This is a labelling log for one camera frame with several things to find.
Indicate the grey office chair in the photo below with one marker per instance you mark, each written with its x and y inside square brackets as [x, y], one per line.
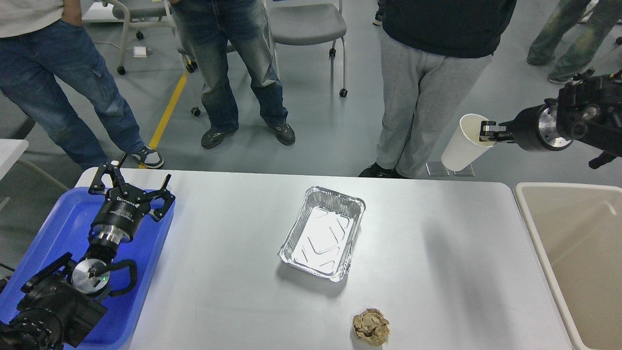
[310, 25]

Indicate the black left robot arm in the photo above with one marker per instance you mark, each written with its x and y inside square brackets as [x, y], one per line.
[89, 267]

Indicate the beige plastic bin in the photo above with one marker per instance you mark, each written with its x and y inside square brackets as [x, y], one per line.
[577, 233]

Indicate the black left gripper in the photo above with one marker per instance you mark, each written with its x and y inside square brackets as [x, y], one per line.
[120, 213]

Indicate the floor socket plate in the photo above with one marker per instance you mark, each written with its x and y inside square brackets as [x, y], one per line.
[465, 172]
[436, 169]

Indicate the crumpled brown paper ball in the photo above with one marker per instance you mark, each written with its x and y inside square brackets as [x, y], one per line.
[371, 327]

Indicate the left floor socket plate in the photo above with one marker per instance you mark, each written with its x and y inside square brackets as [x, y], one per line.
[436, 169]

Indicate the grey chair at left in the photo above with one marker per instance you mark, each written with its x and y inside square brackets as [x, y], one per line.
[138, 14]

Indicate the person in grey sweatpants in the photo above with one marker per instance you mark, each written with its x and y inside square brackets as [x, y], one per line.
[432, 52]

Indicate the person in blue jeans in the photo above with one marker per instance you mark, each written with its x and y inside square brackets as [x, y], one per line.
[44, 42]

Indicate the white side table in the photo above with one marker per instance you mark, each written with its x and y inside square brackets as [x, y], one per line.
[10, 151]

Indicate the aluminium foil tray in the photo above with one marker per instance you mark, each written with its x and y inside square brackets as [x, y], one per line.
[322, 238]

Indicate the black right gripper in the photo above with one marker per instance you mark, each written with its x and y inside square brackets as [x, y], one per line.
[534, 130]

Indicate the white paper cup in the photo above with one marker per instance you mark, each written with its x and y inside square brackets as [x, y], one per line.
[465, 147]

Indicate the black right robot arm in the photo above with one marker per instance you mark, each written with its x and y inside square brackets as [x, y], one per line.
[588, 109]

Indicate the right floor socket plate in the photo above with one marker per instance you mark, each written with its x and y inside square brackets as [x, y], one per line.
[465, 172]

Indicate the white power adapter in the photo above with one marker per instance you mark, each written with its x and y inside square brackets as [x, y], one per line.
[140, 52]

